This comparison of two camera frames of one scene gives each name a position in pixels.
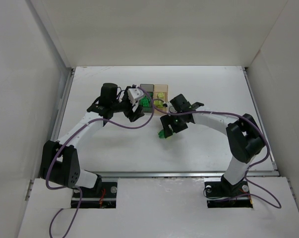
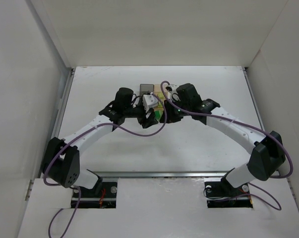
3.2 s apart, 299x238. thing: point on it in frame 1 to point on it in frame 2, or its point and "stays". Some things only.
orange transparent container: [160, 91] stays
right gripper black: [173, 125] to [167, 114]
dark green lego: [161, 134] to [157, 114]
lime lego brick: [160, 95] stays
